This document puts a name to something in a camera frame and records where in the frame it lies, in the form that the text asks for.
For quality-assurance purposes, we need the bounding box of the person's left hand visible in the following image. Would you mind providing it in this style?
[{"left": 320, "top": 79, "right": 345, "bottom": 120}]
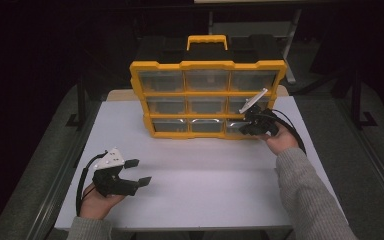
[{"left": 79, "top": 186, "right": 126, "bottom": 221}]

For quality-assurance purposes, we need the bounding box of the person's right hand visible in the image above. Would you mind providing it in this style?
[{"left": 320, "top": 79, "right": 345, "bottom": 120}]
[{"left": 259, "top": 121, "right": 300, "bottom": 156}]

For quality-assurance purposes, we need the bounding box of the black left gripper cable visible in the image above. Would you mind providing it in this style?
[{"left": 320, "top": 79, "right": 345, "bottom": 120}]
[{"left": 75, "top": 151, "right": 109, "bottom": 217}]

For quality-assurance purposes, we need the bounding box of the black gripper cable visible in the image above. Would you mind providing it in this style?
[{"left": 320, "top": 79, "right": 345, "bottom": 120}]
[
  {"left": 266, "top": 108, "right": 308, "bottom": 155},
  {"left": 75, "top": 151, "right": 109, "bottom": 217}
]

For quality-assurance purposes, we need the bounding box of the dark metal stand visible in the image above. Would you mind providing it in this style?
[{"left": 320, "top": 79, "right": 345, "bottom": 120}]
[
  {"left": 351, "top": 71, "right": 378, "bottom": 130},
  {"left": 65, "top": 74, "right": 88, "bottom": 131}
]

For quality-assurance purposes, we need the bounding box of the set of clear organizer drawers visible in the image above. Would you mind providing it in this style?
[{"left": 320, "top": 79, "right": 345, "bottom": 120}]
[{"left": 137, "top": 69, "right": 278, "bottom": 134}]

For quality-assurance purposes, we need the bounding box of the grey metal rail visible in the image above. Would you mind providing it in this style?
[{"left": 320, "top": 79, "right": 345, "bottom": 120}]
[
  {"left": 29, "top": 99, "right": 102, "bottom": 240},
  {"left": 334, "top": 99, "right": 384, "bottom": 214}
]

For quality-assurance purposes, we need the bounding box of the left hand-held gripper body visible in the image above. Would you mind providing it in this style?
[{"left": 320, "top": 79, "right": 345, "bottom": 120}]
[{"left": 91, "top": 147, "right": 129, "bottom": 198}]

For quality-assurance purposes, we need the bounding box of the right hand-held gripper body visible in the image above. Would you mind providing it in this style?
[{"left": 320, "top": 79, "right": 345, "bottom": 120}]
[{"left": 238, "top": 87, "right": 280, "bottom": 137}]

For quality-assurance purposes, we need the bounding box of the yellow black drawer organizer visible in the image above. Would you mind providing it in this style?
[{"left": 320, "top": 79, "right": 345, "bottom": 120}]
[{"left": 129, "top": 34, "right": 288, "bottom": 140}]

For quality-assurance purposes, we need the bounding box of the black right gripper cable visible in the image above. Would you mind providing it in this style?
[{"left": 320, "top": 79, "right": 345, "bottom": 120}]
[{"left": 266, "top": 108, "right": 308, "bottom": 155}]

